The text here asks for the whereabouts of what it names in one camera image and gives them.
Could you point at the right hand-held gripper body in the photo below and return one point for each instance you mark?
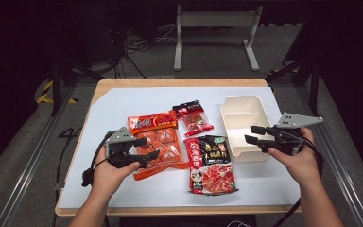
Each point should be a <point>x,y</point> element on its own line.
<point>285,138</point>

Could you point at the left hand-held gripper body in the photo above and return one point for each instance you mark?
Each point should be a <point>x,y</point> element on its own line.
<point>119,154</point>

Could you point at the cream plastic container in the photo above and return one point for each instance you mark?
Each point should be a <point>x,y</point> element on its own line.
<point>239,116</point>

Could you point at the orange seasoning cube packet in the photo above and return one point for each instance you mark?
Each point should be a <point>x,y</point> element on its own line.
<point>167,135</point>

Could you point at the large red black packet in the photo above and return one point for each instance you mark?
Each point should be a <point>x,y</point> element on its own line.
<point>214,170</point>

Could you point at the person's left hand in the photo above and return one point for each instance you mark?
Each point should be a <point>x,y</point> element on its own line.
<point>110,178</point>

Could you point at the person's right hand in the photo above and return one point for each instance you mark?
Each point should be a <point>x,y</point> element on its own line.
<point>299,167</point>

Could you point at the small red black packet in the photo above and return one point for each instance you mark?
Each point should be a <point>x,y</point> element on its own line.
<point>193,121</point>

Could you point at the black tripod stand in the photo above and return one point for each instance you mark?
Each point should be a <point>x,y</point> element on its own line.
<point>313,85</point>
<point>56,82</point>

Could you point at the aluminium rail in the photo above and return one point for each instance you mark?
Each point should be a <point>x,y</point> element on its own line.
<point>28,176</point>
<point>337,170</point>

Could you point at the grey metal stand frame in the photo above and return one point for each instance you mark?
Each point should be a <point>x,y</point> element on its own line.
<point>178,47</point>

